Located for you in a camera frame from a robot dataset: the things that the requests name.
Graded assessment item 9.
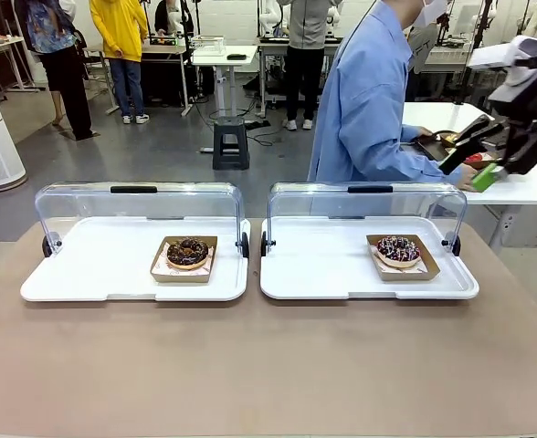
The clear plastic box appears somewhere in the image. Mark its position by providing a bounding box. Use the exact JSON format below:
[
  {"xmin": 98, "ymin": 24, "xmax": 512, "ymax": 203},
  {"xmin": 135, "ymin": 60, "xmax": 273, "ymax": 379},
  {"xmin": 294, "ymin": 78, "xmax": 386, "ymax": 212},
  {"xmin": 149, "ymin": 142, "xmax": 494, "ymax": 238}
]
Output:
[{"xmin": 190, "ymin": 35, "xmax": 226, "ymax": 57}]

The dark brown serving tray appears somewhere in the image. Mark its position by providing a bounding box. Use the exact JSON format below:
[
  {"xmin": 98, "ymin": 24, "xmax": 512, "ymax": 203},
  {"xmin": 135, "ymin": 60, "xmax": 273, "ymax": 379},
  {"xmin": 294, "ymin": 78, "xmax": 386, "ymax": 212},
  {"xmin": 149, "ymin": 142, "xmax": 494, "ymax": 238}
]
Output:
[{"xmin": 412, "ymin": 130, "xmax": 498, "ymax": 162}]

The seated person in black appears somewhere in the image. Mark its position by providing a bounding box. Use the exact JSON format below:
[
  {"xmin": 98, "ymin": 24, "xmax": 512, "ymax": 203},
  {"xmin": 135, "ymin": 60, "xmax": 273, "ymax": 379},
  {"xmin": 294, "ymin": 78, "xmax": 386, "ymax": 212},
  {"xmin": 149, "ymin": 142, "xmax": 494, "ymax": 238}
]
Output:
[{"xmin": 153, "ymin": 0, "xmax": 183, "ymax": 37}]

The chocolate donut with nuts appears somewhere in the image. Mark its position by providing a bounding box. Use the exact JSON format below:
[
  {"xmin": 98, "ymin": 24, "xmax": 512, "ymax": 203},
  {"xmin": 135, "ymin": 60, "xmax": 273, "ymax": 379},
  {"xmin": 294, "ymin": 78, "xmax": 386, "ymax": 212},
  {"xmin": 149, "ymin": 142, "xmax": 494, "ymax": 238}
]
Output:
[{"xmin": 165, "ymin": 237, "xmax": 209, "ymax": 270}]

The chocolate donut in box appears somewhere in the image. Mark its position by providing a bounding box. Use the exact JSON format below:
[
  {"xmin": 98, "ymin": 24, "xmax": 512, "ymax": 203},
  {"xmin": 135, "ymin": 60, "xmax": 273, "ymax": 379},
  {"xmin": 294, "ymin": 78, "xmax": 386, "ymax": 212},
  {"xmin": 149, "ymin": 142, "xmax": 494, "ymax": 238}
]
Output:
[{"xmin": 149, "ymin": 235, "xmax": 218, "ymax": 284}]

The person's right hand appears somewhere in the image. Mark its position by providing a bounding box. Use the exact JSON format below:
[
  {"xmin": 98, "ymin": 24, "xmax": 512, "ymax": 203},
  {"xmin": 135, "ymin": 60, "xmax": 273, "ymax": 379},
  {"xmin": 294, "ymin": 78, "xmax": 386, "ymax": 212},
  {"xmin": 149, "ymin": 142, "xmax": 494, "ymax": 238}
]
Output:
[{"xmin": 455, "ymin": 162, "xmax": 479, "ymax": 193}]

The person's right forearm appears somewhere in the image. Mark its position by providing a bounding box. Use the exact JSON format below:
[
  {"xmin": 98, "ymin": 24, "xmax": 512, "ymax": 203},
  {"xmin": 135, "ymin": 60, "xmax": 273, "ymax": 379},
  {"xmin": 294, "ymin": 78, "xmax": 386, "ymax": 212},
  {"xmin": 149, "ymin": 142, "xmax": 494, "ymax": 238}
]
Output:
[{"xmin": 377, "ymin": 148, "xmax": 461, "ymax": 189}]

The white display tray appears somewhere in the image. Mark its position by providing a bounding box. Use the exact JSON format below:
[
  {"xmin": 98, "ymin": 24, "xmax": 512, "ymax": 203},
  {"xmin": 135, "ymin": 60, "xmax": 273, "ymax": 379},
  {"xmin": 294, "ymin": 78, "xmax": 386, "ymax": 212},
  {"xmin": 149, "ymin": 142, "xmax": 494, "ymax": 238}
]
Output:
[
  {"xmin": 20, "ymin": 217, "xmax": 251, "ymax": 303},
  {"xmin": 258, "ymin": 217, "xmax": 480, "ymax": 301}
]

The black tripod pole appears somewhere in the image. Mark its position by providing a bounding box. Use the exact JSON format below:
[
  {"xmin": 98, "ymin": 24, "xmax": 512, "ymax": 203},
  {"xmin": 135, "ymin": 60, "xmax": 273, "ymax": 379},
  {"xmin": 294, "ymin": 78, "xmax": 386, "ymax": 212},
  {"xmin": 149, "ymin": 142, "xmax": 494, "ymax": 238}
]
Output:
[{"xmin": 453, "ymin": 0, "xmax": 496, "ymax": 107}]

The large white table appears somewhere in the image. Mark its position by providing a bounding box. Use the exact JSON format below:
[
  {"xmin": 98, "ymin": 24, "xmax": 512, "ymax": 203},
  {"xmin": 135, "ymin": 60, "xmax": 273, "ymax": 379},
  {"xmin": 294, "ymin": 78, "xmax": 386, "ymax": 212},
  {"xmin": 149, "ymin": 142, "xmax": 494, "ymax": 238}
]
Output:
[{"xmin": 400, "ymin": 100, "xmax": 537, "ymax": 250}]

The grey background desk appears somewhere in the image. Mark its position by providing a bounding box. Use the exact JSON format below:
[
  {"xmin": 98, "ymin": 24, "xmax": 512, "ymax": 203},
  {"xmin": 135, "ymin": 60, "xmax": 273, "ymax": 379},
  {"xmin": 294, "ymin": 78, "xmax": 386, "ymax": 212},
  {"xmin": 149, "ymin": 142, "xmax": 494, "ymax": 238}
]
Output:
[{"xmin": 85, "ymin": 43, "xmax": 192, "ymax": 115}]

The black plastic stool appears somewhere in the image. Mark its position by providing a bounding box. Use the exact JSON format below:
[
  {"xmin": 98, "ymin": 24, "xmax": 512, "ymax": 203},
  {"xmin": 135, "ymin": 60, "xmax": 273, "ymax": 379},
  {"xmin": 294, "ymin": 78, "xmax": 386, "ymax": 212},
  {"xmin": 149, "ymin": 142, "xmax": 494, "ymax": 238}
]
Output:
[{"xmin": 212, "ymin": 116, "xmax": 250, "ymax": 172}]

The person in blue patterned shirt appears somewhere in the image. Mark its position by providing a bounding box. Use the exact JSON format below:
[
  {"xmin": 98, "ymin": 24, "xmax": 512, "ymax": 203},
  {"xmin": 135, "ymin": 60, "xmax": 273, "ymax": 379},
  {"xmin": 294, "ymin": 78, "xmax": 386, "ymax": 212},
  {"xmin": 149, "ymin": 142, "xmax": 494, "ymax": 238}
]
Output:
[{"xmin": 15, "ymin": 0, "xmax": 99, "ymax": 141}]

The white background desk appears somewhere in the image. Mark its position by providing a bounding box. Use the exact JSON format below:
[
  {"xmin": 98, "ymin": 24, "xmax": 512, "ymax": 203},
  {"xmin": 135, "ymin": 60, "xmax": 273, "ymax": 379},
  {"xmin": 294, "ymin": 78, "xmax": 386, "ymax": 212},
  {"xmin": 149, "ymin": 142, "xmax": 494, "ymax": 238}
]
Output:
[{"xmin": 0, "ymin": 36, "xmax": 41, "ymax": 95}]

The person in grey hoodie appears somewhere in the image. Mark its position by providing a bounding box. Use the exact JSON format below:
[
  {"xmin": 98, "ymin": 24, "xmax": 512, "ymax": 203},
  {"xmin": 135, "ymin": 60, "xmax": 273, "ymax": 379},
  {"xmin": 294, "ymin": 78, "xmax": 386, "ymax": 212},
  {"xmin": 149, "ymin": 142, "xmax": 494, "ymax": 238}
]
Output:
[{"xmin": 275, "ymin": 0, "xmax": 332, "ymax": 131}]

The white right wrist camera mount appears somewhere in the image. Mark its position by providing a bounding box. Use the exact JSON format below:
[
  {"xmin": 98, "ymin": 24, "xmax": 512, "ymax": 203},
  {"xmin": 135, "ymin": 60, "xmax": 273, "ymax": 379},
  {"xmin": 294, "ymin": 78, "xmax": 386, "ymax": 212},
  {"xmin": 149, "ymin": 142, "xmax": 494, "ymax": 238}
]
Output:
[{"xmin": 469, "ymin": 36, "xmax": 537, "ymax": 102}]

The grey hanging garment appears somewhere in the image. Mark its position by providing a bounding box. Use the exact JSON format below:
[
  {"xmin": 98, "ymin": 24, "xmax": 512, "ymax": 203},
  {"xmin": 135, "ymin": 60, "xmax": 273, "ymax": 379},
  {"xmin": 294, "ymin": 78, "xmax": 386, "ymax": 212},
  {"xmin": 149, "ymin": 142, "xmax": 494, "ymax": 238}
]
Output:
[{"xmin": 407, "ymin": 25, "xmax": 430, "ymax": 74}]

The white long workbench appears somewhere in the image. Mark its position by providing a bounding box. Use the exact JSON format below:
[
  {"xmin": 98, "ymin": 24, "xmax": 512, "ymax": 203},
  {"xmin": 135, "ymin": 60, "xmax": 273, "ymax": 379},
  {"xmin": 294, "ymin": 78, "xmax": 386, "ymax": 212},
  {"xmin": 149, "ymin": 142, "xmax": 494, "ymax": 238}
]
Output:
[{"xmin": 426, "ymin": 38, "xmax": 516, "ymax": 74}]

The white desk with clear box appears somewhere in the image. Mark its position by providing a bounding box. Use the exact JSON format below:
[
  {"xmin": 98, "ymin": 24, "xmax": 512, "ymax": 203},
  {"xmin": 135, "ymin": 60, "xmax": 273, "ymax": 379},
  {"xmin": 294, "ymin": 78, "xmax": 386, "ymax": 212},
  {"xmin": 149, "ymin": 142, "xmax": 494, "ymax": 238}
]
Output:
[{"xmin": 190, "ymin": 44, "xmax": 259, "ymax": 118}]

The clear display lid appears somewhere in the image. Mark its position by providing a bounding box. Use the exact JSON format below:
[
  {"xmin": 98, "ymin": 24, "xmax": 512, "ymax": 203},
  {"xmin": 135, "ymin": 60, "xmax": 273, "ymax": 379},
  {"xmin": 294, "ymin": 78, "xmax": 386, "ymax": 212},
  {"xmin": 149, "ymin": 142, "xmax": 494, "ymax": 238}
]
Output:
[
  {"xmin": 259, "ymin": 181, "xmax": 469, "ymax": 259},
  {"xmin": 34, "ymin": 181, "xmax": 251, "ymax": 259}
]

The chocolate donut with sprinkles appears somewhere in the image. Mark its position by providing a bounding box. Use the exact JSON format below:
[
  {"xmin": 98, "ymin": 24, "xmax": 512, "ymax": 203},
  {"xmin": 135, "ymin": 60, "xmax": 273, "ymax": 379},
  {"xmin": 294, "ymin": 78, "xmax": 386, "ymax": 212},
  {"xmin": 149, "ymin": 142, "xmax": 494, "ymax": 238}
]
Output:
[{"xmin": 376, "ymin": 235, "xmax": 422, "ymax": 268}]

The person in yellow jacket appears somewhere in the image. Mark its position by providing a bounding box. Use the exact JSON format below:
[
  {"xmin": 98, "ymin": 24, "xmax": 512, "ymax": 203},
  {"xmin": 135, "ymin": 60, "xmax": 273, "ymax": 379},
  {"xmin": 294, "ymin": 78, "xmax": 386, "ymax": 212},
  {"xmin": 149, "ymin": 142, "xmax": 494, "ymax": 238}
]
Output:
[{"xmin": 89, "ymin": 0, "xmax": 151, "ymax": 125}]

